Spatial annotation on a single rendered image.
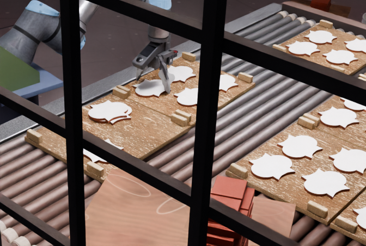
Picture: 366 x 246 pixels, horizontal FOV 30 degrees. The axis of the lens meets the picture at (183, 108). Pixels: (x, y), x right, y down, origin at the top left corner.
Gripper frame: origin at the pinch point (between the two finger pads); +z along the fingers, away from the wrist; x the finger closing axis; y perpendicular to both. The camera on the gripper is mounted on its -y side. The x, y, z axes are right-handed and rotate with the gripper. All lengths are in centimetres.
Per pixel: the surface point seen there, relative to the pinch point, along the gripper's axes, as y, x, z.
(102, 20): 204, 213, 87
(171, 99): -0.8, -9.8, 0.6
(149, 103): -8.1, -5.9, 0.9
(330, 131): 18, -63, 0
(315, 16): 108, -10, -3
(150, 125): -19.6, -15.8, 1.3
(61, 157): -52, -7, 3
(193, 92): 7.3, -13.6, -0.7
